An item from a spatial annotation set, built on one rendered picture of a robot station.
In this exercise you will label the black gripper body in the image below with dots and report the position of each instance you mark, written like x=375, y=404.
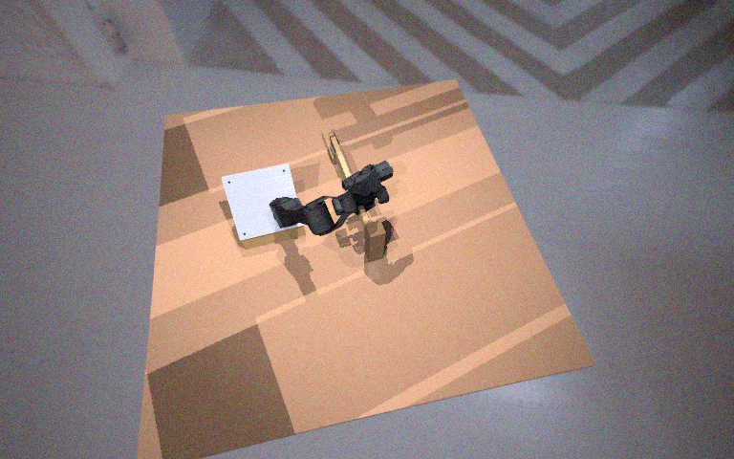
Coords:
x=383, y=197

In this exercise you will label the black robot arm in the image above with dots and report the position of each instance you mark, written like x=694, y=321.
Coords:
x=289, y=211

